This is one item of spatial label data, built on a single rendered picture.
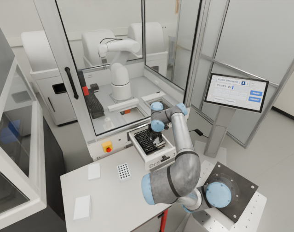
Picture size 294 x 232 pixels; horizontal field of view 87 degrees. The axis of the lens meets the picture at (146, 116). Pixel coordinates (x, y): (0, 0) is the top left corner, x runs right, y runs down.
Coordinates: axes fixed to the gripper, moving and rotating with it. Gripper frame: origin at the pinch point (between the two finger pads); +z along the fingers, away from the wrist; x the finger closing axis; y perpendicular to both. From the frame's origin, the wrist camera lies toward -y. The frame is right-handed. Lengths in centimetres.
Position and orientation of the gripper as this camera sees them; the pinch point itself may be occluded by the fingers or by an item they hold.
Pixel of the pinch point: (157, 141)
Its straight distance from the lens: 121.4
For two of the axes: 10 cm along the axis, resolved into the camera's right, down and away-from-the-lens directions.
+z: 0.1, 7.8, 6.3
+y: -8.7, 3.1, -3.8
